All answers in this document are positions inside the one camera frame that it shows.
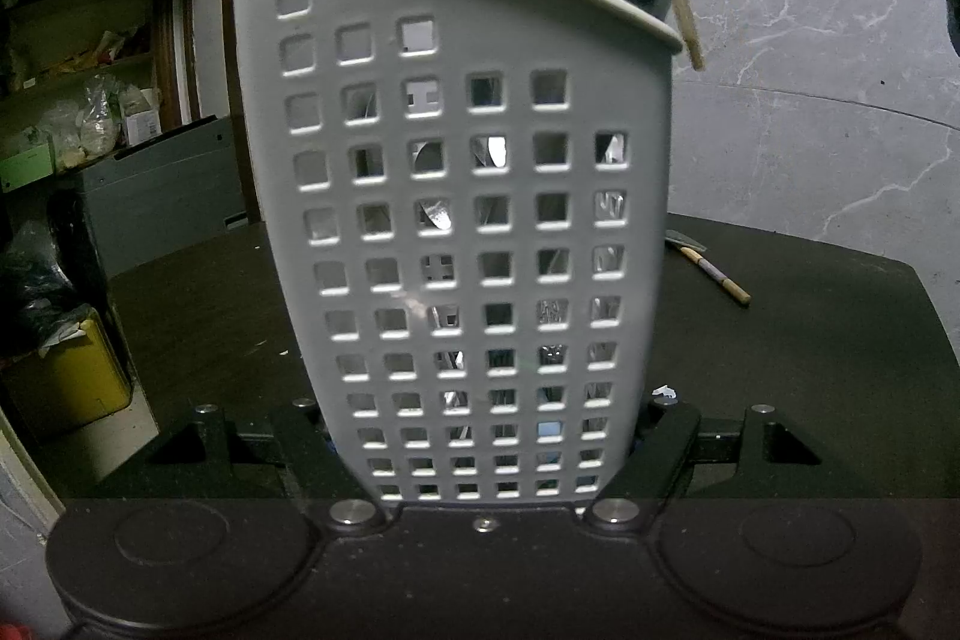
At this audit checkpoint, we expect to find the wooden chopstick patterned tip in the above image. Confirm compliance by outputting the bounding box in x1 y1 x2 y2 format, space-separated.
680 245 752 307

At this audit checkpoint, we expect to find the white perforated utensil basket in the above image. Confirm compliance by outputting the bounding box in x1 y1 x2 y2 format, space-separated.
233 0 682 505

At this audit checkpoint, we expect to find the small dark knife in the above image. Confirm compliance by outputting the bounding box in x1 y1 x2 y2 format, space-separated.
665 229 706 253

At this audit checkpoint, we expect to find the silver spoon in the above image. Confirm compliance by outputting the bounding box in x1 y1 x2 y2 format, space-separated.
410 140 454 236

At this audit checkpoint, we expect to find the yellow bin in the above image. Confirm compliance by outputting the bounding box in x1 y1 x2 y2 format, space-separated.
39 307 132 427

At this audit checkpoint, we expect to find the grey cabinet box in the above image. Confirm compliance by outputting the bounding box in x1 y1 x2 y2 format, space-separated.
82 119 251 278

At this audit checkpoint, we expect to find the green box on shelf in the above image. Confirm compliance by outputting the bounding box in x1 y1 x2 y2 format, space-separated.
0 146 55 193

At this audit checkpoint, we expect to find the dark wooden shelf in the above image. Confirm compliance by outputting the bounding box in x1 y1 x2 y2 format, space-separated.
2 0 189 175

